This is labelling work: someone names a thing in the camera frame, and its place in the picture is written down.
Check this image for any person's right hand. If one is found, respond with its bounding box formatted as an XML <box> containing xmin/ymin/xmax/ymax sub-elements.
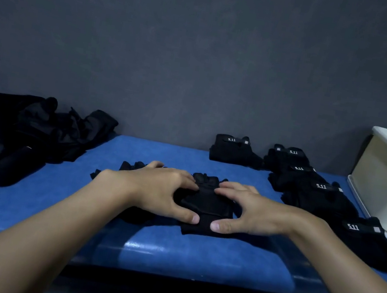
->
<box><xmin>207</xmin><ymin>179</ymin><xmax>300</xmax><ymax>247</ymax></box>

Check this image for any person's left hand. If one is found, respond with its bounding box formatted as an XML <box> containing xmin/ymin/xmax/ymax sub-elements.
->
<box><xmin>97</xmin><ymin>152</ymin><xmax>209</xmax><ymax>226</ymax></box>

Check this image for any pile of black gloves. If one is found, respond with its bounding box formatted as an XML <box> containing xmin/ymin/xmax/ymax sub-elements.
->
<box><xmin>0</xmin><ymin>88</ymin><xmax>121</xmax><ymax>210</ymax></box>

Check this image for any person's left forearm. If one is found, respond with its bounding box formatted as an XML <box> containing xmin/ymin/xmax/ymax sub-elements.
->
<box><xmin>0</xmin><ymin>151</ymin><xmax>133</xmax><ymax>293</ymax></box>

